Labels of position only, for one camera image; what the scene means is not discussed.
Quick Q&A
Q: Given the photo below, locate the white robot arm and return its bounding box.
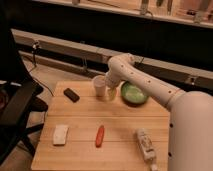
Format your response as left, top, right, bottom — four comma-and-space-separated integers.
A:
106, 53, 213, 171

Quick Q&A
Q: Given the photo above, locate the green ceramic bowl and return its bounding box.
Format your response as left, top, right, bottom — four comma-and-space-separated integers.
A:
120, 81, 149, 105

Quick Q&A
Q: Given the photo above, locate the black rectangular block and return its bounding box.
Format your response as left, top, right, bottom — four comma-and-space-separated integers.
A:
63, 88, 80, 102

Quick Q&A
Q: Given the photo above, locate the white sponge block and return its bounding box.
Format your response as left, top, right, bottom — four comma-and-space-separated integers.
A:
53, 125, 69, 145

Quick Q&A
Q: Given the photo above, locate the black office chair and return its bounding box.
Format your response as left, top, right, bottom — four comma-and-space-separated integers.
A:
0, 19, 48, 165

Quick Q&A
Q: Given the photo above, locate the black cable on floor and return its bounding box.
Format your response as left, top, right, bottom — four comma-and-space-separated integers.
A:
20, 41, 55, 98

